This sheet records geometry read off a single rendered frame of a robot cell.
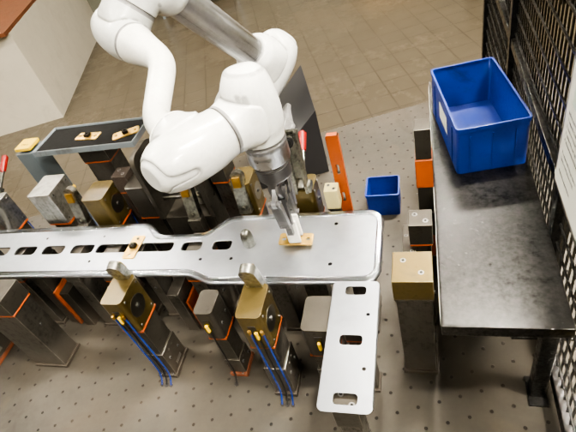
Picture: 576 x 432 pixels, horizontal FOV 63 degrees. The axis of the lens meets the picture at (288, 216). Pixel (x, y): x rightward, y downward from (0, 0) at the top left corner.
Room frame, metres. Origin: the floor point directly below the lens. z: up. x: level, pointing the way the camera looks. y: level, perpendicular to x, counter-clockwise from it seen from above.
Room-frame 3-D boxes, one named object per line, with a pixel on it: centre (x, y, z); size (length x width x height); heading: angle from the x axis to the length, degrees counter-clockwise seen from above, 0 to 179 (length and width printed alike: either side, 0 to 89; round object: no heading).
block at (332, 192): (0.91, -0.12, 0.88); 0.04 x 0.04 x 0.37; 67
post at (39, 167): (1.51, 0.75, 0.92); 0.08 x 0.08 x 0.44; 67
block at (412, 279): (0.60, -0.20, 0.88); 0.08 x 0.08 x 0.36; 67
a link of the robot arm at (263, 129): (0.82, 0.01, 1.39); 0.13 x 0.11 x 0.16; 120
